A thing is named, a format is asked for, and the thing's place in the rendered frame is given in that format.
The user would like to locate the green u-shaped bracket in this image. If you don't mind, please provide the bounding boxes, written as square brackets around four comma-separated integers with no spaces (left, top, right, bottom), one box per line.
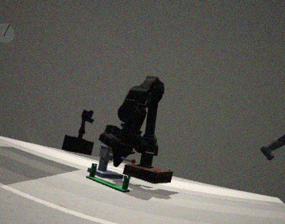
[86,163,131,193]

